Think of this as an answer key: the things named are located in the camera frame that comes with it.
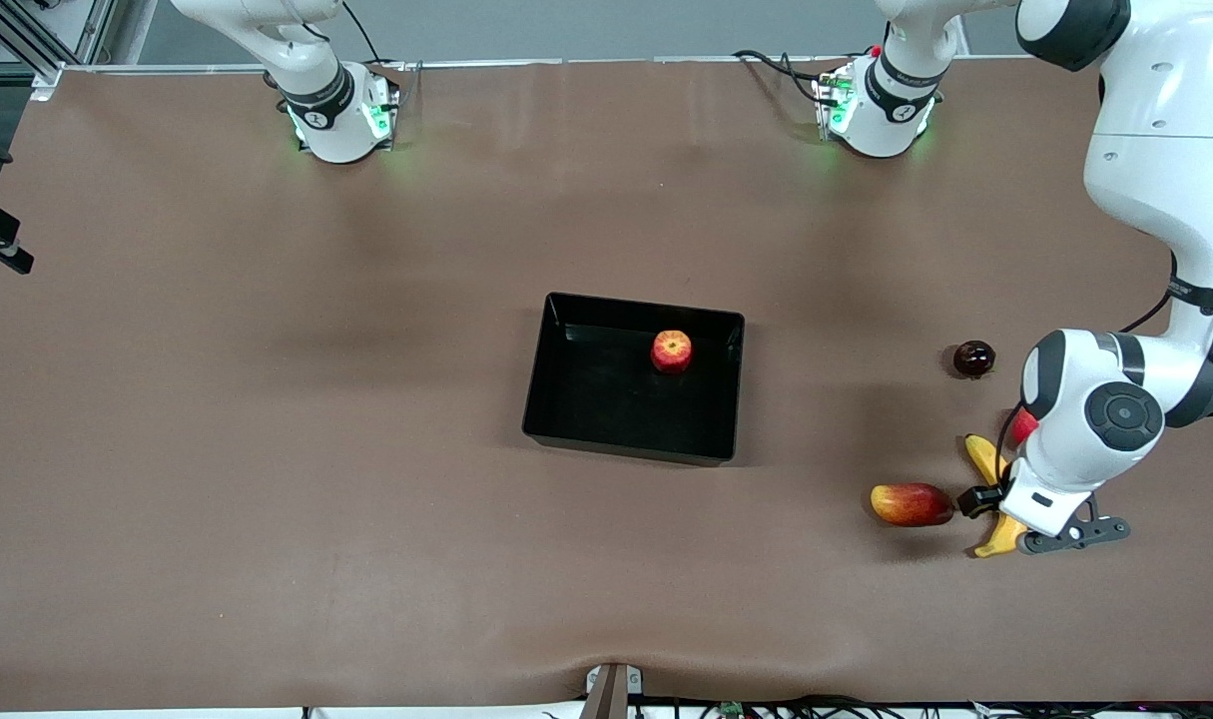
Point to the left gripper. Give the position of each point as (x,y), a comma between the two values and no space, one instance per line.
(981,498)

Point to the yellow banana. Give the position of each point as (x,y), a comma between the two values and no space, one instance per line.
(985,459)

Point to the small red yellow apple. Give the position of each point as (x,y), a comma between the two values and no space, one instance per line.
(672,352)

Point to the black plastic box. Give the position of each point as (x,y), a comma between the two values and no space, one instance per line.
(606,399)

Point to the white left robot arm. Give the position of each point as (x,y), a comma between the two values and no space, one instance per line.
(1155,150)

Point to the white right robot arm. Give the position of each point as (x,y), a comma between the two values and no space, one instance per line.
(326,110)

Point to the large red apple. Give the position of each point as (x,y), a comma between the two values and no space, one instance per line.
(1023,427)

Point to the red yellow mango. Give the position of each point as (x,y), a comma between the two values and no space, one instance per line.
(911,504)

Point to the dark purple plum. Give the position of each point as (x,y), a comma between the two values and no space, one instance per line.
(973,359)

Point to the brown table mat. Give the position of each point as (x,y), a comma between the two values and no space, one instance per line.
(267,559)

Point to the aluminium frame profile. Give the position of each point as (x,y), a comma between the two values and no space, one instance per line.
(17,35)

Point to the metal table edge bracket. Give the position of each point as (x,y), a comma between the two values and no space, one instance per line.
(611,694)

